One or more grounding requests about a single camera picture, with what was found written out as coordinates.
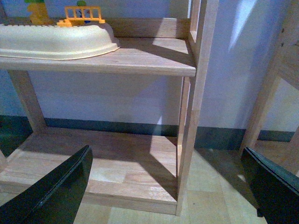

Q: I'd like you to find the wooden furniture leg right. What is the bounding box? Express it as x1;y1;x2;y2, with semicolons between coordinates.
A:
239;0;299;154

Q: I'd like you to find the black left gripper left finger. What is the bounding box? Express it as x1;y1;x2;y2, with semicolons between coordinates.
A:
0;145;93;224

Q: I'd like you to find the light wooden shelf unit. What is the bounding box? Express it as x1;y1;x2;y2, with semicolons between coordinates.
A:
0;0;219;216

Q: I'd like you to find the orange toy fence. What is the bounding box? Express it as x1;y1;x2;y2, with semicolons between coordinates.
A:
57;6;106;27

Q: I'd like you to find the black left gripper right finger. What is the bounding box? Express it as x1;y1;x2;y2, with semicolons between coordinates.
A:
241;147;299;224

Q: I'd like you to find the cream plastic toy base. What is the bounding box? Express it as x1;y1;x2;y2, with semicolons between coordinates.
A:
0;23;121;60

